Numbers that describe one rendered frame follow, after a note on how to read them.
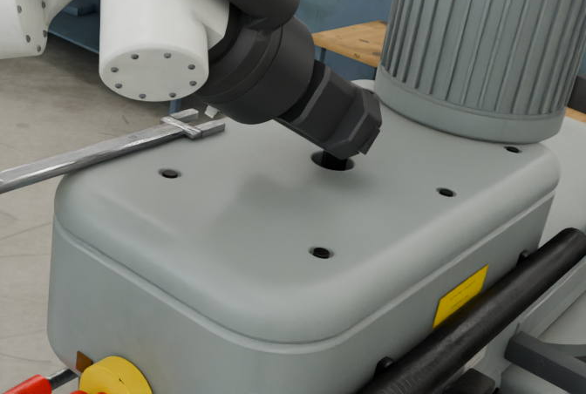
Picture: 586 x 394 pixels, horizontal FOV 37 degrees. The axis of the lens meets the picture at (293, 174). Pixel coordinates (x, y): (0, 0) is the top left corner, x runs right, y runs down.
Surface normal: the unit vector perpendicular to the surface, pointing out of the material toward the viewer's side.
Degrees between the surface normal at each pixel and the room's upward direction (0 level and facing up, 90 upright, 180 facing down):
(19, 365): 0
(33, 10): 75
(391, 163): 0
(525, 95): 90
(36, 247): 0
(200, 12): 53
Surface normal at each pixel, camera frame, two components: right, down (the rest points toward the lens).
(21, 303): 0.16, -0.90
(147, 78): 0.07, 0.90
